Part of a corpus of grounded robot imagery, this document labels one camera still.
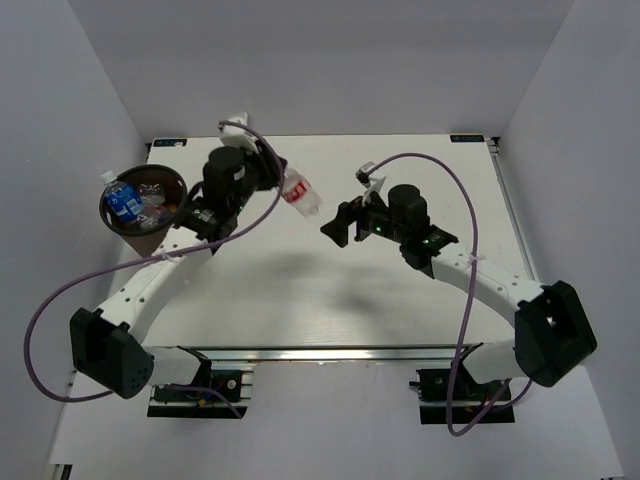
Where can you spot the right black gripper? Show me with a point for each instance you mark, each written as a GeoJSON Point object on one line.
{"type": "Point", "coordinates": [338, 228]}

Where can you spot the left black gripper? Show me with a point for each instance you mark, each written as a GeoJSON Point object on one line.
{"type": "Point", "coordinates": [268, 179]}

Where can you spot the small red label bottle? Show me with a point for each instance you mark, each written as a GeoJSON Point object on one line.
{"type": "Point", "coordinates": [298, 193]}

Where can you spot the crushed light blue label bottle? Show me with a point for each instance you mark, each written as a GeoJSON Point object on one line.
{"type": "Point", "coordinates": [152, 213]}

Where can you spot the dark blue label bottle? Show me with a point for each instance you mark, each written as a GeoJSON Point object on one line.
{"type": "Point", "coordinates": [122, 198]}

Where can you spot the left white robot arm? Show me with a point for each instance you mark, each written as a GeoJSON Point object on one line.
{"type": "Point", "coordinates": [108, 342]}

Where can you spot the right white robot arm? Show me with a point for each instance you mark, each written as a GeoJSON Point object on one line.
{"type": "Point", "coordinates": [552, 333]}

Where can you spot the brown round bin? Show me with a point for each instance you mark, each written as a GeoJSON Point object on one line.
{"type": "Point", "coordinates": [145, 243]}

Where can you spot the left blue table sticker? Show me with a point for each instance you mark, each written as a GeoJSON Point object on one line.
{"type": "Point", "coordinates": [169, 142]}

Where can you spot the blue table sticker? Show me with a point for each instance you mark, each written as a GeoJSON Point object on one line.
{"type": "Point", "coordinates": [169, 142]}
{"type": "Point", "coordinates": [466, 138]}

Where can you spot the right blue table sticker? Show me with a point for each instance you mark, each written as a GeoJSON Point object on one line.
{"type": "Point", "coordinates": [466, 138]}

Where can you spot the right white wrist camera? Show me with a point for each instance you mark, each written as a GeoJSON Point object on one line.
{"type": "Point", "coordinates": [372, 182]}

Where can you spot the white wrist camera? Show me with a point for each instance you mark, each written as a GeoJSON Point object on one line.
{"type": "Point", "coordinates": [372, 182]}
{"type": "Point", "coordinates": [233, 136]}

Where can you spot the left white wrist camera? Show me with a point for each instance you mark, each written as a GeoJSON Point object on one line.
{"type": "Point", "coordinates": [233, 136]}

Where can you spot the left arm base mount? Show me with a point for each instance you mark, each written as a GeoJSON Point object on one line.
{"type": "Point", "coordinates": [222, 389]}

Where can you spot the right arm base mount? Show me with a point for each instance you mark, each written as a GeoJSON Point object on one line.
{"type": "Point", "coordinates": [469, 397]}

